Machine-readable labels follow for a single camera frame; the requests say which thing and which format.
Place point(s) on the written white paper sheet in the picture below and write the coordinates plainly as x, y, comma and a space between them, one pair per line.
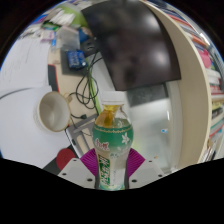
23, 66

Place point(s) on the frosted glass wall board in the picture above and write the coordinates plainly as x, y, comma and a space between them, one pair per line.
153, 133

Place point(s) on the white paper cup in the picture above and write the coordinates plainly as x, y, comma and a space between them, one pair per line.
53, 111

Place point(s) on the grey metal laptop stand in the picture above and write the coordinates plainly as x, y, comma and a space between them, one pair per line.
81, 133

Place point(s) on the black computer monitor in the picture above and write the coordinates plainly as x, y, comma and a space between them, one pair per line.
133, 43

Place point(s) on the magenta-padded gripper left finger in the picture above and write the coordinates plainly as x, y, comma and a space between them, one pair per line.
87, 165

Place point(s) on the blank white paper sheet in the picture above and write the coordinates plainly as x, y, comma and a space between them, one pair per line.
23, 126

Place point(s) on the clear plastic box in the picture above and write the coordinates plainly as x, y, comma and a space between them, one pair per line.
69, 38

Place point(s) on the dark grey rectangular panel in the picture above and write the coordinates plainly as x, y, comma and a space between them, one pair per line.
146, 95

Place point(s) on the blue electronics box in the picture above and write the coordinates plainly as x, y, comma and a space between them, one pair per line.
76, 59

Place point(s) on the green-labelled plastic drink bottle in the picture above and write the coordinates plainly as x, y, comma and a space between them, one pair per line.
112, 140

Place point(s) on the flat round red coaster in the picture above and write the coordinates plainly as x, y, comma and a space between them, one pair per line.
66, 158

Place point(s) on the beige wall shelf with books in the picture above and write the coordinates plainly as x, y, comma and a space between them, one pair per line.
196, 83

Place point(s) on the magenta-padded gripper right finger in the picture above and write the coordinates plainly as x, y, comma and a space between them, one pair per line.
136, 163

